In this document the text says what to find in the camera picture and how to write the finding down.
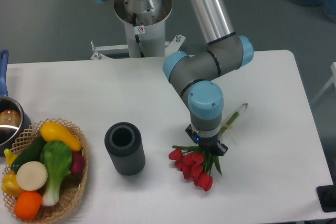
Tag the yellow squash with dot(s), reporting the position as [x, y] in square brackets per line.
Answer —
[52, 131]

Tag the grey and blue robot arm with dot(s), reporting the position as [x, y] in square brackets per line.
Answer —
[191, 76]

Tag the red tulip bouquet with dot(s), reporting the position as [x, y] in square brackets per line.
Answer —
[196, 163]

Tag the woven wicker basket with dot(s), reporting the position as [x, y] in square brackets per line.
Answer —
[73, 186]

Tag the orange fruit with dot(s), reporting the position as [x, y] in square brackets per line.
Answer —
[28, 205]

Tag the dark green cucumber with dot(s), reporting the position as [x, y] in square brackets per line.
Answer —
[31, 153]

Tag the dark grey ribbed vase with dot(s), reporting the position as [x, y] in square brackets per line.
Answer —
[123, 143]

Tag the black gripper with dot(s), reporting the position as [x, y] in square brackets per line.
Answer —
[207, 140]

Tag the yellow banana tip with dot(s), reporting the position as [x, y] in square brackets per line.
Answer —
[9, 156]

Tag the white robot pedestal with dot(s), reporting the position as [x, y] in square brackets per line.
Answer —
[144, 24]

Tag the green bok choy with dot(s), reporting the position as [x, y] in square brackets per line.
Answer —
[56, 156]

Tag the blue handled saucepan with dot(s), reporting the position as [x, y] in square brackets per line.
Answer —
[13, 118]

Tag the red radish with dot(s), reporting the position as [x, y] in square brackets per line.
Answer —
[78, 163]

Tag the white frame at right edge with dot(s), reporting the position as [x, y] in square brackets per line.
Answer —
[328, 86]

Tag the yellow bell pepper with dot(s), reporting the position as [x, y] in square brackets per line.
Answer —
[10, 185]

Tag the black device at table edge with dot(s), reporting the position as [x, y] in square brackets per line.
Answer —
[326, 195]

